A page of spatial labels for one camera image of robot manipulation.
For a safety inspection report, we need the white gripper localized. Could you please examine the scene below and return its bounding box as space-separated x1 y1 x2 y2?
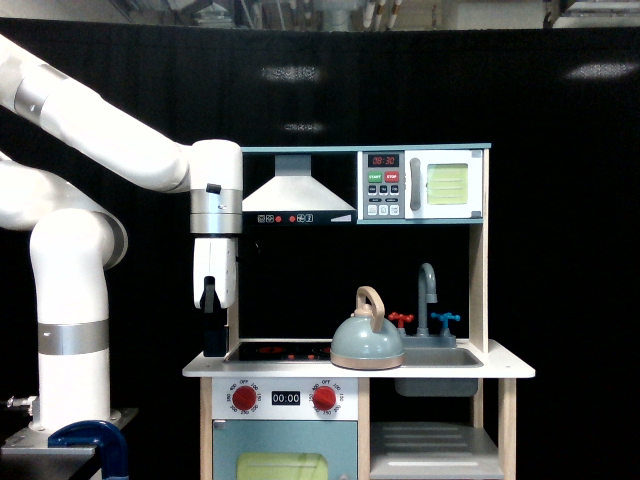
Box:
193 237 237 357

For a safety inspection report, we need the grey toy teapot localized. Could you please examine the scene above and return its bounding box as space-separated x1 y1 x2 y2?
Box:
330 286 405 370

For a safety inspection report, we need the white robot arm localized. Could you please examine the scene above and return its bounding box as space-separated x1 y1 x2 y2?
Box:
1 39 243 432

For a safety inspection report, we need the black toy stove top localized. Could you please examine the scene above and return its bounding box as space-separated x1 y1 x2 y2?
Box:
225 341 330 363

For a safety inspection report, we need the left red oven knob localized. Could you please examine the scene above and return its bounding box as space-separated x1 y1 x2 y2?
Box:
231 385 258 411

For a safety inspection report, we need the red oven knob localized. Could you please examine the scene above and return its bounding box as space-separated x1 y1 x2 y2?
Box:
312 386 337 412
231 385 258 411

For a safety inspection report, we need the blue toy oven door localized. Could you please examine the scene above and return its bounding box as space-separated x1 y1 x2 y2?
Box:
213 420 358 479

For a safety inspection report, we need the right red oven knob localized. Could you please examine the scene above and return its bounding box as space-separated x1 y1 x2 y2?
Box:
312 386 337 412

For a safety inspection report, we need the grey toy range hood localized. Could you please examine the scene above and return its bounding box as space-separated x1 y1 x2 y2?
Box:
242 154 357 227

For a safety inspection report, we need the blue clamp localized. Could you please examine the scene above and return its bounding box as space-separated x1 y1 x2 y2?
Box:
47 420 129 480

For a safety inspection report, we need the grey toy sink basin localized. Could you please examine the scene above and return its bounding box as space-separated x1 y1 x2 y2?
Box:
394 335 483 397

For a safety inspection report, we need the grey toy faucet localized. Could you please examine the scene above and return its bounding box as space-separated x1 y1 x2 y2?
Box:
417 263 438 336

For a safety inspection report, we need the white toy microwave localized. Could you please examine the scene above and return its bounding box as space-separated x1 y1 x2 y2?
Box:
357 147 489 222

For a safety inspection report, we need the grey lower shelf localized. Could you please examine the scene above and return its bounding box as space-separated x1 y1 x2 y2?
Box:
370 422 504 479

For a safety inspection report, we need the wooden toy kitchen frame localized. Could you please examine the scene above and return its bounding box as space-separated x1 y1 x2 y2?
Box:
184 141 535 479

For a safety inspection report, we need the red tap handle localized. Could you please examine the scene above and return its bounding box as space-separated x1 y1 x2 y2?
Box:
388 312 415 330

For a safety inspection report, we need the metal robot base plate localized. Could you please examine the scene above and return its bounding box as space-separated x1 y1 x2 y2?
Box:
1 408 139 457

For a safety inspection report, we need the blue tap handle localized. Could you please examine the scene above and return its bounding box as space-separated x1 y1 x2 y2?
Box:
430 312 461 337

